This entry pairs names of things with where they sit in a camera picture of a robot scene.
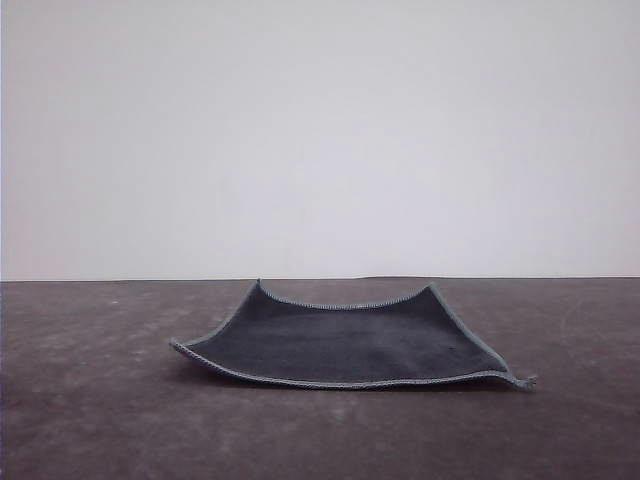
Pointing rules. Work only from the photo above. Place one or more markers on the grey table cloth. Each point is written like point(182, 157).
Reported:
point(100, 410)

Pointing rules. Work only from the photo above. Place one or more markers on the purple towel with grey hem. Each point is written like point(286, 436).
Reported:
point(340, 340)

